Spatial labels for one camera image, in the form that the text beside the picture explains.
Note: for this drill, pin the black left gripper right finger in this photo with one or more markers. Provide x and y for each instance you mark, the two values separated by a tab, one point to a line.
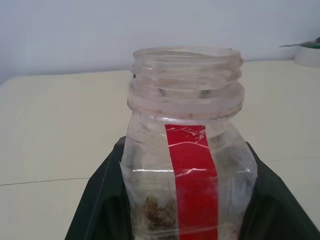
275	212

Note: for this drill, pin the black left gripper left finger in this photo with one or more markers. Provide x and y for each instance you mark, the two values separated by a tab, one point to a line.
100	207

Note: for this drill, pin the clear bottle with red tape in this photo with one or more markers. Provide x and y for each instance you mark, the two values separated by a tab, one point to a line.
190	175

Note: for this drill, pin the white tape roll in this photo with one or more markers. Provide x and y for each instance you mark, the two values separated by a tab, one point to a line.
308	57

